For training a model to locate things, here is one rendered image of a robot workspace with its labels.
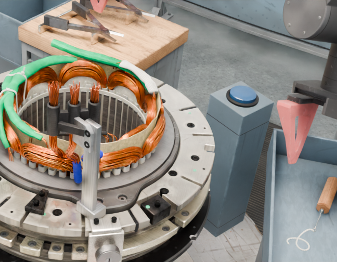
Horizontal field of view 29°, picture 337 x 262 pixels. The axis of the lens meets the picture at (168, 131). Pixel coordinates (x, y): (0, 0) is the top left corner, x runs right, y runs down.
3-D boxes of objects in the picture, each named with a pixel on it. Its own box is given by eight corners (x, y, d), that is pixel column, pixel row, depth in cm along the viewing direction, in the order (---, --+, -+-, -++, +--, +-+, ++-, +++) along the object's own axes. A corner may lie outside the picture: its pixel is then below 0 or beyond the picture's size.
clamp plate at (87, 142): (89, 153, 61) (90, 129, 59) (71, 141, 62) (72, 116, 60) (93, 151, 61) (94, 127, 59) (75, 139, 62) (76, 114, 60)
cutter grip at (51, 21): (43, 25, 100) (43, 15, 99) (45, 22, 101) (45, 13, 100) (67, 31, 99) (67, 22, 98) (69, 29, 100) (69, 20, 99)
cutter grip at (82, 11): (70, 10, 105) (71, 0, 104) (75, 9, 105) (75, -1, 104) (86, 20, 103) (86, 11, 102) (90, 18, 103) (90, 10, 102)
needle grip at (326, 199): (326, 216, 81) (337, 188, 86) (330, 206, 80) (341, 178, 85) (314, 211, 82) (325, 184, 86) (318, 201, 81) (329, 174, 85)
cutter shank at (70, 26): (67, 28, 99) (67, 25, 99) (68, 26, 99) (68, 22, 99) (106, 35, 99) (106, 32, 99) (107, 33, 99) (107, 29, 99)
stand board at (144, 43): (17, 39, 103) (17, 26, 102) (92, 1, 116) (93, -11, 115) (120, 88, 95) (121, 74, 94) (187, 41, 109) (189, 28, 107)
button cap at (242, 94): (243, 107, 96) (244, 102, 96) (223, 94, 98) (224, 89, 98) (260, 99, 99) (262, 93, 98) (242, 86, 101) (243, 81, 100)
